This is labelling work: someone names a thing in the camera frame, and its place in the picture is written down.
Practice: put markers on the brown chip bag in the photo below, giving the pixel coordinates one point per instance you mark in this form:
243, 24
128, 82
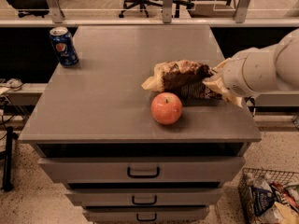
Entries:
190, 80

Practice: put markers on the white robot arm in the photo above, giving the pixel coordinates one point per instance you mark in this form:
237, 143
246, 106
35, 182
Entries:
252, 72

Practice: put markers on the red apple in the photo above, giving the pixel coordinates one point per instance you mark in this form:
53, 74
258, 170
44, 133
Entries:
166, 108

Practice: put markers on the grey drawer cabinet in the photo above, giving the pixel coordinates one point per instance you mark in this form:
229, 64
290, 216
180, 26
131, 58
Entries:
93, 121

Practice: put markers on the blue pepsi can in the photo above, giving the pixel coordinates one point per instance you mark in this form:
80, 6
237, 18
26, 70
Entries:
62, 42

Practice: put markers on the black office chair centre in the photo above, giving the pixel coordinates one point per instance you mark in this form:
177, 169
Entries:
170, 8

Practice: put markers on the snack bags in basket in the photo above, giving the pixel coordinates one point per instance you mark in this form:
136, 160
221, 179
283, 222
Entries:
273, 202

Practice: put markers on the black stand left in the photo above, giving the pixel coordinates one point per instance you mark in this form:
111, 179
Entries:
6, 156

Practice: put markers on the top drawer black handle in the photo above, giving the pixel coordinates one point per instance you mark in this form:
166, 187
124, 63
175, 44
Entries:
143, 174

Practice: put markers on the drawer black handle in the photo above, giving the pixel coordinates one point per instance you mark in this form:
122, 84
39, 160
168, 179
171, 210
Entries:
143, 174
146, 218
144, 201

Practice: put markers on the middle drawer black handle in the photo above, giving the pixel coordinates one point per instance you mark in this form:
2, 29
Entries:
144, 201

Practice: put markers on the bottom drawer black handle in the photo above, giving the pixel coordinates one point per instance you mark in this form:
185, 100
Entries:
146, 218

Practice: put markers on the wire basket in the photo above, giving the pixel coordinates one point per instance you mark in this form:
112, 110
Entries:
280, 176

